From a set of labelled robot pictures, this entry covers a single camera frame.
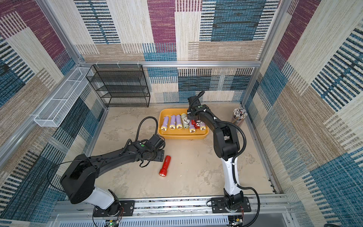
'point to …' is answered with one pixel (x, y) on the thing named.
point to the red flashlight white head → (186, 120)
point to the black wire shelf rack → (120, 85)
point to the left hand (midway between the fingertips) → (159, 155)
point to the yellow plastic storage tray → (184, 133)
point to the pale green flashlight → (183, 116)
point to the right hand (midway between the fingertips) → (195, 116)
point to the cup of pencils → (239, 115)
